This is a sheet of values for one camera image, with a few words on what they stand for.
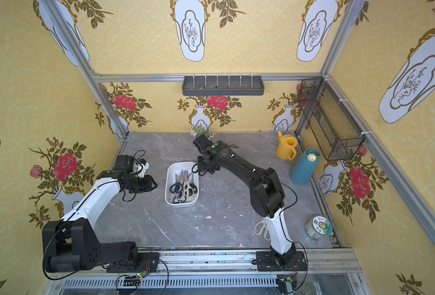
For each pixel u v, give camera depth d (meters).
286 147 1.01
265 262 0.73
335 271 0.74
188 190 0.92
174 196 0.90
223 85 0.92
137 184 0.72
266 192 0.52
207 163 0.75
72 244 0.41
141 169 0.76
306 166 0.90
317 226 0.75
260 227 0.83
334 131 0.75
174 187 0.93
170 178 0.99
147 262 0.73
